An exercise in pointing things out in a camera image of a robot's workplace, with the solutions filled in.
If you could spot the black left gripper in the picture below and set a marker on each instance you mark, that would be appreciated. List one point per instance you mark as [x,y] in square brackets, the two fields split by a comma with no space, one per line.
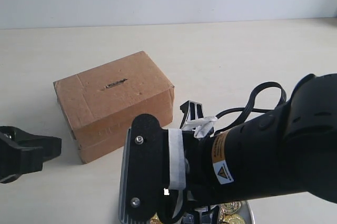
[24,153]

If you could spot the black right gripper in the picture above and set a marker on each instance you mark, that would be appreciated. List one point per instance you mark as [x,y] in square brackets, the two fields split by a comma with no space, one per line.
[165,170]

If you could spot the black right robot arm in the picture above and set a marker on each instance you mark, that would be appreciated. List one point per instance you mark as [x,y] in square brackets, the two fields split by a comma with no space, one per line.
[289,149]

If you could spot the brown cardboard box with slot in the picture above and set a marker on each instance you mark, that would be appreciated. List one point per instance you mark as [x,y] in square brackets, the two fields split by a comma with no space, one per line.
[100,104]

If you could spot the gold coin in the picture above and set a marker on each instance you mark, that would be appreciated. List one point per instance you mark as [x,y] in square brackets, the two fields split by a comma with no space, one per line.
[230,208]
[233,219]

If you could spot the gold coin bottom right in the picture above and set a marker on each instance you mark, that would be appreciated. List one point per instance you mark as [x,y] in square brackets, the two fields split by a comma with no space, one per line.
[233,219]

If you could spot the round silver metal plate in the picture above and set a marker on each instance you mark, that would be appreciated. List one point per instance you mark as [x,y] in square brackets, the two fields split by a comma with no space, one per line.
[214,214]

